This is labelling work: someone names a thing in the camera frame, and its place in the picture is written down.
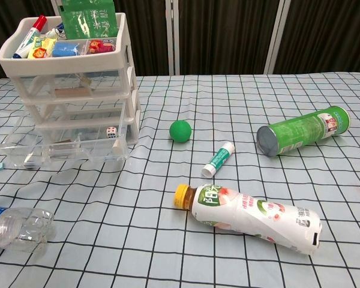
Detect green chip can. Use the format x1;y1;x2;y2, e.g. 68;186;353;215
256;105;351;157

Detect red-capped whiteboard marker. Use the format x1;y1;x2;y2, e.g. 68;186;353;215
11;14;48;59

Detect red cartoon packet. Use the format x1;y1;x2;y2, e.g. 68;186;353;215
86;38;117;54

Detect green tea packet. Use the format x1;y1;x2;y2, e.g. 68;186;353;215
61;8;120;40
61;0;115;12

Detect yellow lion cartoon packet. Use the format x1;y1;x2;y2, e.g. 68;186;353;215
26;37;57;59

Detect black folding screen white frame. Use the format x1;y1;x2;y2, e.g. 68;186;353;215
0;0;360;86

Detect blue checkered tablecloth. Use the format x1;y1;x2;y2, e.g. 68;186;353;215
0;71;360;288

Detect white plastic drawer organizer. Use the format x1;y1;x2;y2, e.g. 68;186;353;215
0;12;142;148

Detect blue-capped white marker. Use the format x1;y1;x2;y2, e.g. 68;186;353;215
44;22;65;40

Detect clear blue-label water bottle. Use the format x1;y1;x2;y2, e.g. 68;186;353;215
0;205;56;250

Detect green white glue stick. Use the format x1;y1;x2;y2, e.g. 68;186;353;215
201;141;235;178

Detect yellow-capped tea bottle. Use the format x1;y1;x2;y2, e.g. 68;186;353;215
173;183;323;256

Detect green foam ball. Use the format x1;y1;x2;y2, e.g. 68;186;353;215
169;119;193;143

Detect brown wooden block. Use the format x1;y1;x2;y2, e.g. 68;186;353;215
53;88;92;97

